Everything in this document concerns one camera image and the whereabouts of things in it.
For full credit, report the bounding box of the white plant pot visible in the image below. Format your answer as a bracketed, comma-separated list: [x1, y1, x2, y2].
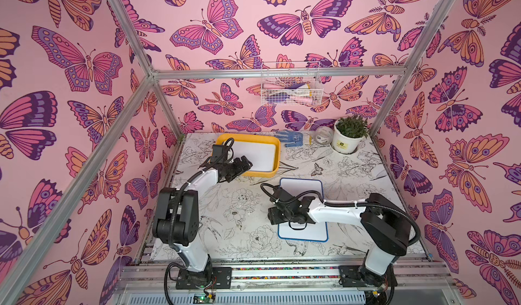
[331, 121, 364, 154]

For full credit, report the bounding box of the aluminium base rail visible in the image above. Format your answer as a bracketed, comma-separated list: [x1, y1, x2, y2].
[110, 256, 465, 304]

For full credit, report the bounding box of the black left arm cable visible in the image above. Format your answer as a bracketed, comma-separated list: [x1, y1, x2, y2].
[163, 137, 236, 305]

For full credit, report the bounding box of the green circuit board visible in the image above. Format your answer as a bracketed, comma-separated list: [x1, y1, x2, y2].
[193, 293, 216, 304]

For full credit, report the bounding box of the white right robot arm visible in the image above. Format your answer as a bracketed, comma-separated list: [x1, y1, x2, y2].
[260, 183, 421, 289]

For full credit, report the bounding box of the white wire wall basket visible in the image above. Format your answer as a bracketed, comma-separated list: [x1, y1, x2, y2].
[259, 61, 324, 108]

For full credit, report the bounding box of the blue-framed whiteboard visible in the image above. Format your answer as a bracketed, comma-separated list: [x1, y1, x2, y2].
[278, 178, 328, 243]

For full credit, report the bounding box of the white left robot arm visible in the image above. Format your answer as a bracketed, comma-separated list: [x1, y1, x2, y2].
[152, 138, 252, 289]

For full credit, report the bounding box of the yellow-framed whiteboard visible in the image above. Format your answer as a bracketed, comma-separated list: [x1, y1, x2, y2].
[232, 142, 276, 173]

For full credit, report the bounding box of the green potted plant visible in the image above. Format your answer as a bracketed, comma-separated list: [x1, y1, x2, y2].
[335, 115, 369, 139]

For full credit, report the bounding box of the yellow plastic storage tray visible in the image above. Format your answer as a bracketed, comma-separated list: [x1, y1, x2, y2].
[215, 134, 281, 178]

